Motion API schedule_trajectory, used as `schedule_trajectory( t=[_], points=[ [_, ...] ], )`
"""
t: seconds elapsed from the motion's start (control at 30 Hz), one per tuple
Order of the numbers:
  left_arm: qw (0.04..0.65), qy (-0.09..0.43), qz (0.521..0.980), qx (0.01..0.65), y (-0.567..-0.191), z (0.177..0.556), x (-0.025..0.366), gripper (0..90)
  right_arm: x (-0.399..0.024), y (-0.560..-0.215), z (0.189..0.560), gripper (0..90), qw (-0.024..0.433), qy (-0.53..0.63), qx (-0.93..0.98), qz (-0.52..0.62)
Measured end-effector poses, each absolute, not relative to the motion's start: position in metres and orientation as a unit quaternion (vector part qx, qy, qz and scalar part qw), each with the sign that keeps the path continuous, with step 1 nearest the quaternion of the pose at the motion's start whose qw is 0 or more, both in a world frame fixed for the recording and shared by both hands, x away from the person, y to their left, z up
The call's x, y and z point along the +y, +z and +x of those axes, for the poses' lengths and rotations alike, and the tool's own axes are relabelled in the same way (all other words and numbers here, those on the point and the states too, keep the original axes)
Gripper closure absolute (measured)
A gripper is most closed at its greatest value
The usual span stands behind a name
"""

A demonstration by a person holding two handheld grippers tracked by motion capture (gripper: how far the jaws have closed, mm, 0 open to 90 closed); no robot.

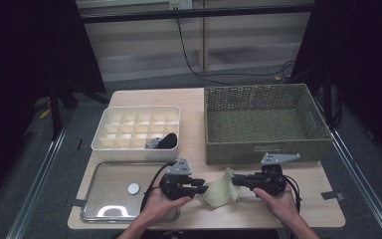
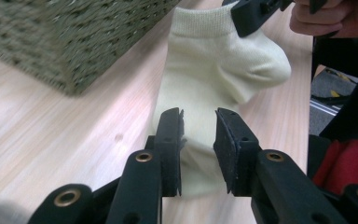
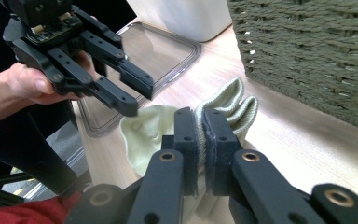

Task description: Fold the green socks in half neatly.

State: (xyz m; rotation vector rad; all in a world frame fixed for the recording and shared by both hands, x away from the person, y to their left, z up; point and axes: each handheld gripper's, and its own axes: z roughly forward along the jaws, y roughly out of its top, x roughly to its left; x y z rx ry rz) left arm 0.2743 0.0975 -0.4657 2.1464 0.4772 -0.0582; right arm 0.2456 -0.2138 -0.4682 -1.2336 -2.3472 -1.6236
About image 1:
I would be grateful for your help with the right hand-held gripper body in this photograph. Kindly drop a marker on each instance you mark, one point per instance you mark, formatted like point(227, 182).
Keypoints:
point(272, 181)

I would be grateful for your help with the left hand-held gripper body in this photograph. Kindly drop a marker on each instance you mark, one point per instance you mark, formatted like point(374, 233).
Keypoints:
point(175, 186)

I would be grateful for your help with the green woven basket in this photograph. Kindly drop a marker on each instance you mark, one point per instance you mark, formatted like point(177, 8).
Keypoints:
point(265, 152)

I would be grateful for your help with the black sock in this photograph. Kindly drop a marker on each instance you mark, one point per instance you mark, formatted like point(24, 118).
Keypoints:
point(169, 141)

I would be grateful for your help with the grey sock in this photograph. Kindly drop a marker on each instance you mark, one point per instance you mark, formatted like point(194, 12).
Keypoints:
point(152, 143)

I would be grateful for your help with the clear plastic lid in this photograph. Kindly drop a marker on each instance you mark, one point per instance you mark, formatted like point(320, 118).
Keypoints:
point(109, 186)

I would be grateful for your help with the white divided storage box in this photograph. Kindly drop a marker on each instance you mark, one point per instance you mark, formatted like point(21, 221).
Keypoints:
point(129, 132)

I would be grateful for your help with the person's left hand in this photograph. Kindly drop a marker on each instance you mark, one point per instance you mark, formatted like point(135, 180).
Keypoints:
point(160, 207)

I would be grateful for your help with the person's right hand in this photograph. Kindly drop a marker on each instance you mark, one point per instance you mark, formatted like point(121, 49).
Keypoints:
point(282, 205)

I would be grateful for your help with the white round disc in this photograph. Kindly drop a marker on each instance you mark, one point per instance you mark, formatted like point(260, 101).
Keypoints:
point(133, 189)

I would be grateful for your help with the grey tape strip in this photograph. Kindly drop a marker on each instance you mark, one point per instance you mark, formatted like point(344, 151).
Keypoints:
point(76, 202)
point(333, 195)

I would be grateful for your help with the black metal stand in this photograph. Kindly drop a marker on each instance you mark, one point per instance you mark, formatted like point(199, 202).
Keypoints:
point(327, 99)
point(55, 109)

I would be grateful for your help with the black curtain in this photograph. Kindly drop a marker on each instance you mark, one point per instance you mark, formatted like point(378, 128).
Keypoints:
point(30, 66)
point(361, 49)

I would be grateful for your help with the black horizontal bar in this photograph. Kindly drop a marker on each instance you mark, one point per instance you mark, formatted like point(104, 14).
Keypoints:
point(179, 14)

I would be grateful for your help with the metal floor rail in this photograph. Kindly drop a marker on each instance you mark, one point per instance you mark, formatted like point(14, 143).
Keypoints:
point(361, 186)
point(36, 189)

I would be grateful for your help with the wall power outlet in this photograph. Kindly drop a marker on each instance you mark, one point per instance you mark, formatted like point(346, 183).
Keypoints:
point(180, 4)

